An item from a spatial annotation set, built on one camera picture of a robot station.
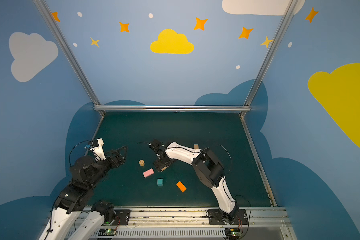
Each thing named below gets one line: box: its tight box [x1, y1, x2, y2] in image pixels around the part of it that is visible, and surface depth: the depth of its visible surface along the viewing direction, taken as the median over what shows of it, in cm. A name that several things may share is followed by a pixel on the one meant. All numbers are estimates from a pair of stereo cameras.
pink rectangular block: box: [142, 168, 155, 178], surface depth 91 cm
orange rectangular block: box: [176, 180, 187, 193], surface depth 86 cm
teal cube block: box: [157, 178, 163, 186], surface depth 87 cm
